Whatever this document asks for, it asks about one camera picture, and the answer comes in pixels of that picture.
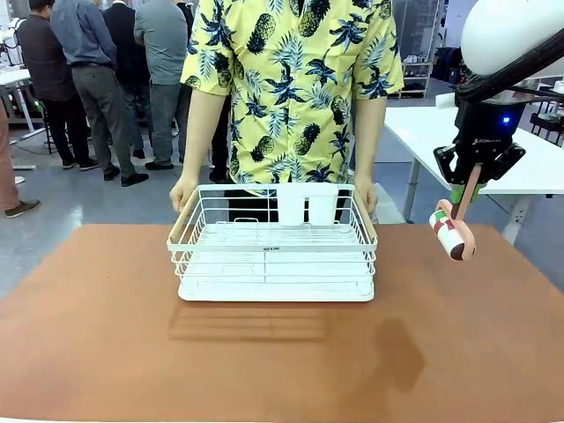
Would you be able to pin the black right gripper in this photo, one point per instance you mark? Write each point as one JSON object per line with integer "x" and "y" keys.
{"x": 484, "y": 132}

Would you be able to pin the pink mug with stripes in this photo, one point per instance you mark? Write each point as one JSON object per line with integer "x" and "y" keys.
{"x": 454, "y": 238}

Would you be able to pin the person's right forearm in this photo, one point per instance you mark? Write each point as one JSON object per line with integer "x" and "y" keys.
{"x": 200, "y": 132}

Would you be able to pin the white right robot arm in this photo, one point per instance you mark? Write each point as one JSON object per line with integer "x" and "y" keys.
{"x": 506, "y": 31}

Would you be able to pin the person's left forearm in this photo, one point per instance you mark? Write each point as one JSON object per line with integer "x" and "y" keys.
{"x": 370, "y": 136}

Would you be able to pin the person's left hand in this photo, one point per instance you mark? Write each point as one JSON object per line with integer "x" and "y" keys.
{"x": 368, "y": 196}

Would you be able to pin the person's right hand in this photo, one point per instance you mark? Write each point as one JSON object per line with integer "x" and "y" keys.
{"x": 181, "y": 196}

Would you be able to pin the white side table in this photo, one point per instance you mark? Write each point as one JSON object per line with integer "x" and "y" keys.
{"x": 440, "y": 145}

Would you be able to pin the black bag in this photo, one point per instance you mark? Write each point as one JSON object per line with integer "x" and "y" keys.
{"x": 450, "y": 66}

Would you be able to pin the wooden shoe rack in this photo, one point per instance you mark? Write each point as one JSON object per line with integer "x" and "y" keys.
{"x": 416, "y": 79}

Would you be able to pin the white cutlery holder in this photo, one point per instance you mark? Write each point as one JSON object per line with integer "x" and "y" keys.
{"x": 308, "y": 205}

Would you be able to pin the person in pineapple shirt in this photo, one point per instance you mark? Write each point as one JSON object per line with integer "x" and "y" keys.
{"x": 291, "y": 88}

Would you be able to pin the white drip tray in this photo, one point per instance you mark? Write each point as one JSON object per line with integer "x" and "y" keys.
{"x": 273, "y": 294}

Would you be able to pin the man in grey shirt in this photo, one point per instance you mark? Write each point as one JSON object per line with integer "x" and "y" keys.
{"x": 163, "y": 79}

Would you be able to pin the man in black suit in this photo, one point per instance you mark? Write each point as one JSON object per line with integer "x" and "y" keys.
{"x": 125, "y": 66}

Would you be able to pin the man in blue-grey shirt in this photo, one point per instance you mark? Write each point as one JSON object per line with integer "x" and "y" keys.
{"x": 97, "y": 88}

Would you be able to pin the man in dark brown jacket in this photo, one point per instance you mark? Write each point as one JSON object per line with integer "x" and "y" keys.
{"x": 48, "y": 79}

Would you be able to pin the white desk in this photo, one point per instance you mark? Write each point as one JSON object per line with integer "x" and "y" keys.
{"x": 17, "y": 88}

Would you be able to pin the person in reddish trousers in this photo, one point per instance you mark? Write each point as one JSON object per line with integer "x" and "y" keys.
{"x": 11, "y": 176}

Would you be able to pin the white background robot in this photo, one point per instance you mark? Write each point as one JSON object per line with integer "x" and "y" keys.
{"x": 9, "y": 33}

